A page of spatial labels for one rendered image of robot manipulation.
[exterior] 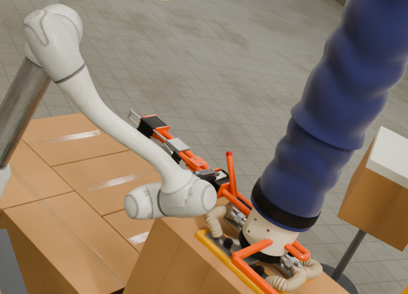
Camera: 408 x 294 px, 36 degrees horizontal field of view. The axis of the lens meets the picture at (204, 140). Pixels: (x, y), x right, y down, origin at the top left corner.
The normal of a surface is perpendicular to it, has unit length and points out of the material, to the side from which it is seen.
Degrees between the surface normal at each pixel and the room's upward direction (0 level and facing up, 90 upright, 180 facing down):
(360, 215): 90
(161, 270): 90
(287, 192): 88
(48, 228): 0
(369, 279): 0
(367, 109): 77
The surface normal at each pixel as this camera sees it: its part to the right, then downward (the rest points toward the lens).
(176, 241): -0.62, 0.15
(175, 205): -0.50, 0.47
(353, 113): 0.02, 0.32
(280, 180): -0.66, -0.18
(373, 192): -0.34, 0.32
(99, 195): 0.36, -0.83
